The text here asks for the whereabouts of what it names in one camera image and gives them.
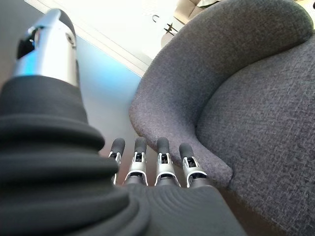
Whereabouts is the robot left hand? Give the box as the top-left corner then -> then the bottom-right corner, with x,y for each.
0,8 -> 247,236

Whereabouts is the grey fabric armchair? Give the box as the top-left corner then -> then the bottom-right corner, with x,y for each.
128,0 -> 315,236

